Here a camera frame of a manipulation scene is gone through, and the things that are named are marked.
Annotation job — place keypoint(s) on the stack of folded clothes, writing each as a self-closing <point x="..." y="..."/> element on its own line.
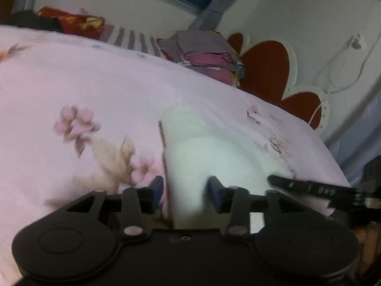
<point x="208" y="55"/>

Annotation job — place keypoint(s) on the red and white scalloped headboard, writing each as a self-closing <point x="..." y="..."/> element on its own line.
<point x="268" y="65"/>

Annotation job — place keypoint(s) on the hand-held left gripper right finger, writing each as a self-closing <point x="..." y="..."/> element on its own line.
<point x="215" y="195"/>

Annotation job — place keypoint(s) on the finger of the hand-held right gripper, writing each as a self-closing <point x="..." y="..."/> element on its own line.
<point x="312" y="189"/>

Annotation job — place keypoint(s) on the pink floral bed sheet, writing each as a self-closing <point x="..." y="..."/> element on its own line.
<point x="89" y="89"/>

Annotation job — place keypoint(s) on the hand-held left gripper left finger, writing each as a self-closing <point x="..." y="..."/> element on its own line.
<point x="156" y="193"/>

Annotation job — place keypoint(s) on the red floral blanket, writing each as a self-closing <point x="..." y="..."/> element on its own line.
<point x="74" y="22"/>

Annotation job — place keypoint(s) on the striped pillow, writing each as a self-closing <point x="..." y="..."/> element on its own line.
<point x="131" y="38"/>

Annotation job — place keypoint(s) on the white cloth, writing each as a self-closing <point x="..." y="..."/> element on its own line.
<point x="202" y="155"/>

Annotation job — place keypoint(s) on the person's right hand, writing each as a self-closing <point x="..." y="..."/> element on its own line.
<point x="367" y="235"/>

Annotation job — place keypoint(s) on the light blue cloth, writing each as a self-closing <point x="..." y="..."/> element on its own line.
<point x="357" y="137"/>

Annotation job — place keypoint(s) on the dark cloth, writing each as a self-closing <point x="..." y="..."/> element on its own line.
<point x="32" y="20"/>

